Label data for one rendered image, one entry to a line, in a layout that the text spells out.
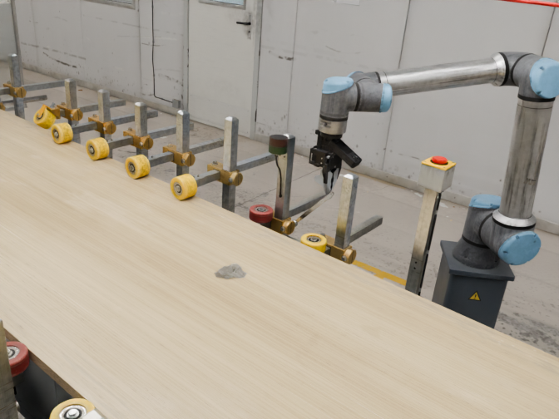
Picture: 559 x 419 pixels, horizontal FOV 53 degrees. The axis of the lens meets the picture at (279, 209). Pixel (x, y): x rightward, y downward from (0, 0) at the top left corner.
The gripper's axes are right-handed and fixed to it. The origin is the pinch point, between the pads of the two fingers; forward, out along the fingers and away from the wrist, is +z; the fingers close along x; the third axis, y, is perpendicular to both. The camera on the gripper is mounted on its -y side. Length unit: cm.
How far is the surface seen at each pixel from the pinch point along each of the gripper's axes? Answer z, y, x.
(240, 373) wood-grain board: 9, -32, 77
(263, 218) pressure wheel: 9.7, 13.9, 16.5
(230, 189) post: 9.1, 36.3, 9.2
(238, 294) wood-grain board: 9, -12, 56
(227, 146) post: -7.0, 38.0, 9.7
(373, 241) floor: 99, 57, -154
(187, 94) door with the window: 74, 339, -244
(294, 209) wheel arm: 13.3, 15.6, -2.6
